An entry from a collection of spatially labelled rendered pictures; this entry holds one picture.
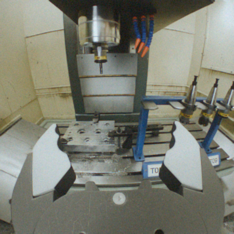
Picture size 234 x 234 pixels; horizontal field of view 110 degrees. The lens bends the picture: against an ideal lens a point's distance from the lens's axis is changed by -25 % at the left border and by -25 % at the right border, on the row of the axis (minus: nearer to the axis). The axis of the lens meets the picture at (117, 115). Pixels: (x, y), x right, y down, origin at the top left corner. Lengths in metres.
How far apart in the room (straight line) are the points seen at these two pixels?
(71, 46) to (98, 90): 0.43
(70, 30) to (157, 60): 0.94
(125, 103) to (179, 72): 0.86
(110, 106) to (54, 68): 0.85
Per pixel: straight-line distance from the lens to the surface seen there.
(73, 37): 1.03
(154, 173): 0.54
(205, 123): 0.56
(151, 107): 0.38
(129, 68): 0.92
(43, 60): 1.56
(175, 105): 0.44
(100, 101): 0.99
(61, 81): 1.48
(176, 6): 0.45
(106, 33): 0.42
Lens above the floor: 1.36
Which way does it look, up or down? 28 degrees down
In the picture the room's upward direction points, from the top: straight up
